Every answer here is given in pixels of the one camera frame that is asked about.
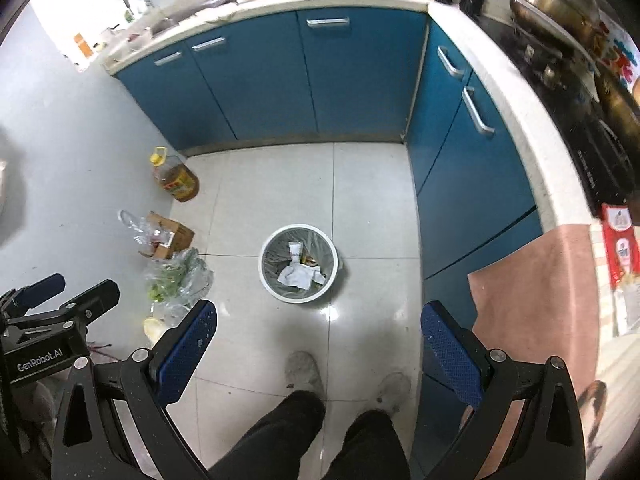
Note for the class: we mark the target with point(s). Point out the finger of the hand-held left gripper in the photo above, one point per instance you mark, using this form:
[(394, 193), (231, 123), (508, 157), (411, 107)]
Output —
[(40, 287), (85, 300)]

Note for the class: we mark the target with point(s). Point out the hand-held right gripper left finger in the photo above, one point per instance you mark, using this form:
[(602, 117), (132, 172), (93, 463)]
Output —
[(187, 355)]

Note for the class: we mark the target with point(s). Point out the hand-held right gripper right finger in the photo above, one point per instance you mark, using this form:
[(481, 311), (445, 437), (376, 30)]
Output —
[(450, 355)]

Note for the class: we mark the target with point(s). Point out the white paper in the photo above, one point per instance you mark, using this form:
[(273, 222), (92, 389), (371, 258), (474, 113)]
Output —
[(300, 275)]

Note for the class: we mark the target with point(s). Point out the white trash bin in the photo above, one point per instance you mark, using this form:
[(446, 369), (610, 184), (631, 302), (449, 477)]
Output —
[(322, 240)]

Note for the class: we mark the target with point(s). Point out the grey slipper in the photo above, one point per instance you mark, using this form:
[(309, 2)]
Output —
[(395, 385), (302, 367)]

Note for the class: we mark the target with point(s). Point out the bag of green vegetables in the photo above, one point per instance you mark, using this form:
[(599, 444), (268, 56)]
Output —
[(175, 280)]

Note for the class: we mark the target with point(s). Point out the clear plastic bag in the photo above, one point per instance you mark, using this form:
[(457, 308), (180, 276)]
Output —
[(135, 232)]

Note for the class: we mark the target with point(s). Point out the brown cardboard box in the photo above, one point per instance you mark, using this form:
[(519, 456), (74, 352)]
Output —
[(175, 232)]

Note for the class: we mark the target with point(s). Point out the striped cat printed mat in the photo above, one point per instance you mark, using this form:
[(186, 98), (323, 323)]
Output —
[(540, 285)]

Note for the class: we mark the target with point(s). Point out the person's right leg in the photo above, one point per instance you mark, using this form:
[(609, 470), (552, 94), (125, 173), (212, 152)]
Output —
[(370, 445)]

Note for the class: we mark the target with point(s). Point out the person's leg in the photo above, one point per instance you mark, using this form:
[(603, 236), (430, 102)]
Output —
[(280, 435), (370, 445)]

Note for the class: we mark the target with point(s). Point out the person's left leg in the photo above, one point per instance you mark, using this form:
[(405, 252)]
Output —
[(280, 435)]

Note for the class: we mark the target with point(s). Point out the yellow cooking oil bottle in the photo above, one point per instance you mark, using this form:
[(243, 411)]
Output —
[(175, 180)]

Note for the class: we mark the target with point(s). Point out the brown crumpled wrapper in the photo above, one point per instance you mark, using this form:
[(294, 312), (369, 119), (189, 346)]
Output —
[(309, 260)]

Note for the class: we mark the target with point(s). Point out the red snack packet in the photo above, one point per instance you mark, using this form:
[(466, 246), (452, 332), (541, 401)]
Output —
[(620, 245)]

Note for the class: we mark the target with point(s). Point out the black gas stove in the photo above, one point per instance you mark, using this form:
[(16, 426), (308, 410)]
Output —
[(590, 160)]

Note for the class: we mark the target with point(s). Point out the steel sink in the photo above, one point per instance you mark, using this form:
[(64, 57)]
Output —
[(190, 12)]

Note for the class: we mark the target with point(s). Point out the colourful wall sticker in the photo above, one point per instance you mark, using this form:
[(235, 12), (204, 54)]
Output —
[(622, 50)]

